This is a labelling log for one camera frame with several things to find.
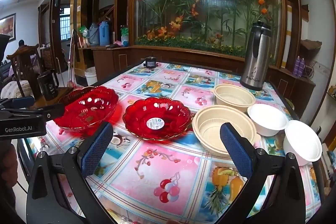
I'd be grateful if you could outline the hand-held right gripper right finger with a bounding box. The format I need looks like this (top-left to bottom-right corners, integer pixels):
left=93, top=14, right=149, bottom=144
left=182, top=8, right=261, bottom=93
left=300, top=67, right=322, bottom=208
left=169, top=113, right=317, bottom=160
left=220, top=122, right=309, bottom=224

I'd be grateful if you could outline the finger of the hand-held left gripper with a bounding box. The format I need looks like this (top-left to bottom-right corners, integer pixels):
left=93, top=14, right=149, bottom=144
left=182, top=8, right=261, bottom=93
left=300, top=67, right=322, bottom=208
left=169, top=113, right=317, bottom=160
left=0, top=96, right=36, bottom=109
left=0, top=104, right=67, bottom=122

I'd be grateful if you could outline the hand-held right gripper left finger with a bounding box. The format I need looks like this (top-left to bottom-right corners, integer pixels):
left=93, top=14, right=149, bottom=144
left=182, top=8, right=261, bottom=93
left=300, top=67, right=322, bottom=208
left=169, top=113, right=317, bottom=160
left=26, top=122, right=116, bottom=224

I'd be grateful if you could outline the beige plastic bowl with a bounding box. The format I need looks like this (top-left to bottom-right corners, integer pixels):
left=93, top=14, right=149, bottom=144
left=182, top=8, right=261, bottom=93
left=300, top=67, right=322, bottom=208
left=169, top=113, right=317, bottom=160
left=213, top=84, right=256, bottom=113
left=192, top=105, right=257, bottom=155

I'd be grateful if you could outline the white foam bowl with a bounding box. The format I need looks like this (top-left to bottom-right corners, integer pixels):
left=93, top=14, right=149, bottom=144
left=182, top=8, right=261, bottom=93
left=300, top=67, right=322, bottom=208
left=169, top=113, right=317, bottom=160
left=247, top=104, right=289, bottom=137
left=283, top=120, right=323, bottom=166

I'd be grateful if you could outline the red plastic bowl with sticker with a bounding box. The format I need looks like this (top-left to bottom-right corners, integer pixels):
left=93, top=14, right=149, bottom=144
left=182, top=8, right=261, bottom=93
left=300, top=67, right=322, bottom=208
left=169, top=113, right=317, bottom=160
left=123, top=97, right=192, bottom=141

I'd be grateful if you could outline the person's left forearm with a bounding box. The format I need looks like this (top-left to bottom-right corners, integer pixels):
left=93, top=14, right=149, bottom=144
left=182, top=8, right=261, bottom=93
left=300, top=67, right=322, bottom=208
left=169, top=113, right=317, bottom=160
left=0, top=139, right=19, bottom=214

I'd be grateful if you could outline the small wooden side table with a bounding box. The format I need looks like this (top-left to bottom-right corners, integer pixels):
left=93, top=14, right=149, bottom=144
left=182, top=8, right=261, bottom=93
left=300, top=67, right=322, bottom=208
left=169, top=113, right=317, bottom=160
left=34, top=86, right=74, bottom=109

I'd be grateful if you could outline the black pitcher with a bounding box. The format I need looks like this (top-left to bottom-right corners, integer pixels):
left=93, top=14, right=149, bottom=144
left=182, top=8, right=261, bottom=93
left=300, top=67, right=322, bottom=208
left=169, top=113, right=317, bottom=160
left=37, top=69, right=60, bottom=101

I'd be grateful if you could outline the carved wooden chair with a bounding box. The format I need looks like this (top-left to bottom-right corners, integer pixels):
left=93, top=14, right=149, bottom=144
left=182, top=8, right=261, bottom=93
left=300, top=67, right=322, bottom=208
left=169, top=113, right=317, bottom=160
left=7, top=44, right=42, bottom=98

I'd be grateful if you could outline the white plastic bucket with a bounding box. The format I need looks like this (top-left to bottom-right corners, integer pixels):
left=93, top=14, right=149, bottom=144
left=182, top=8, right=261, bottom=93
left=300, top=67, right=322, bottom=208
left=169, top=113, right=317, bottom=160
left=84, top=67, right=97, bottom=86

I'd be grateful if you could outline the printed fruit tablecloth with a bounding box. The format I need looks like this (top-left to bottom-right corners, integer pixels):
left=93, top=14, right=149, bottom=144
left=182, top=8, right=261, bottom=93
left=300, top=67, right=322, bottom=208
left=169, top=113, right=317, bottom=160
left=39, top=61, right=322, bottom=224

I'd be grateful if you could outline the wooden partition cabinet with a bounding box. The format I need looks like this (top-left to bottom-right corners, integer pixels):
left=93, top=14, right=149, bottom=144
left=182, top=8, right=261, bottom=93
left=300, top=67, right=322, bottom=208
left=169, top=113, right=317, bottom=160
left=92, top=46, right=315, bottom=101

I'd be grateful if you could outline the light blue thermos flask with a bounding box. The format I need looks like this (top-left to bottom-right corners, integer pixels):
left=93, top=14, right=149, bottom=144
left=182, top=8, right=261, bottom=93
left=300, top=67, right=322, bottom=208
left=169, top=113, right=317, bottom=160
left=88, top=23, right=100, bottom=46

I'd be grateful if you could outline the stainless steel thermos jug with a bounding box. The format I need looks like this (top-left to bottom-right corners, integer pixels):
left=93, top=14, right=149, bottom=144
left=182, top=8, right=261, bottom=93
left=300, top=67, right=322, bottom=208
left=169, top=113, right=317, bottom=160
left=240, top=21, right=272, bottom=91

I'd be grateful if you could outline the dark blue thermos flask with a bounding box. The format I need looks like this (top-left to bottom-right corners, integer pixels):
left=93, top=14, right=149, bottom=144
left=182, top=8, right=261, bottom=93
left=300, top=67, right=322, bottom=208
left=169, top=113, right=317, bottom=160
left=99, top=21, right=111, bottom=46

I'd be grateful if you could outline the colourful carton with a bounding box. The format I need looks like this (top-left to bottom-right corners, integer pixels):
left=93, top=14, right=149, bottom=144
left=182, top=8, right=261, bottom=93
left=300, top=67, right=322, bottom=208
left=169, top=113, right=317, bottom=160
left=121, top=26, right=130, bottom=47

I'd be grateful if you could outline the gold trimmed wooden pillar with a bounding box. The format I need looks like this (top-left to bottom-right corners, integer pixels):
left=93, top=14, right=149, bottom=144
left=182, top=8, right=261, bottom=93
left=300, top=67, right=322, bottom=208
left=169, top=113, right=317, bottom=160
left=70, top=0, right=104, bottom=69

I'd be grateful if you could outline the artificial flower glass panel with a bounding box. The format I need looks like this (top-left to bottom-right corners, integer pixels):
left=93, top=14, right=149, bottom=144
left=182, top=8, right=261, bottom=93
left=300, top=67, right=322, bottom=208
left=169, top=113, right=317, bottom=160
left=134, top=0, right=285, bottom=62

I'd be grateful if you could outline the red mop handle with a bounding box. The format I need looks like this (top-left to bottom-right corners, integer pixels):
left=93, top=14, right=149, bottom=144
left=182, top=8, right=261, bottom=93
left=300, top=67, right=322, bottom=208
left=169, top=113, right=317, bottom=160
left=68, top=30, right=77, bottom=89

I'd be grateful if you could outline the framed wall painting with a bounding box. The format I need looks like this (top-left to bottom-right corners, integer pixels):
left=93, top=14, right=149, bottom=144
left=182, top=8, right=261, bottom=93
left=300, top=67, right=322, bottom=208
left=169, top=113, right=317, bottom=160
left=0, top=13, right=17, bottom=42

